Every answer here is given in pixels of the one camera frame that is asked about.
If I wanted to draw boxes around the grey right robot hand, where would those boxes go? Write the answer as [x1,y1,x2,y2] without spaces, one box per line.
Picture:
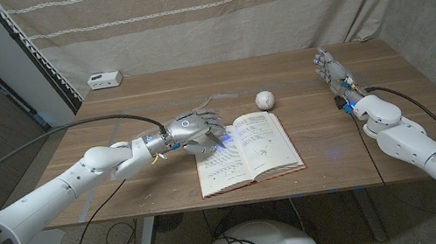
[311,40,372,120]

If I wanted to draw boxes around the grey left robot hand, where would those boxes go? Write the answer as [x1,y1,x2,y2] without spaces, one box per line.
[139,105,231,166]

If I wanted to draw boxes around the clear tape strip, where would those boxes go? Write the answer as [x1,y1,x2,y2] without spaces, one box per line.
[189,89,242,114]

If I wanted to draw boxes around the open book with red cover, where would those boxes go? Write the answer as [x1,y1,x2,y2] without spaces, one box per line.
[188,105,310,200]

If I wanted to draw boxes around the white baseball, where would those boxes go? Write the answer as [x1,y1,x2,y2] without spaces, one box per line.
[253,88,278,113]

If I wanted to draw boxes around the black ribbed round object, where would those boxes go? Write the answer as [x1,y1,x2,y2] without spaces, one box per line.
[153,210,187,234]

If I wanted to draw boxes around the white power strip box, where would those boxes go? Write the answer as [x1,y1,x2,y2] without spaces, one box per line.
[86,69,125,92]

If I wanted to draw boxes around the beige striped curtain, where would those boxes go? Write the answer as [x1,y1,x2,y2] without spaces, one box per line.
[0,0,436,111]

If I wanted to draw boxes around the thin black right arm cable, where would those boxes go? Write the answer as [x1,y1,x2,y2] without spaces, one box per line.
[351,100,436,244]

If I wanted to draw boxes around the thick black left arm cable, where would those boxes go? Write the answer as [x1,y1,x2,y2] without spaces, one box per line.
[0,106,174,197]

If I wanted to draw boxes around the black backdrop frame pole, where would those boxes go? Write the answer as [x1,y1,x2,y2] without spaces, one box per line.
[0,0,85,127]

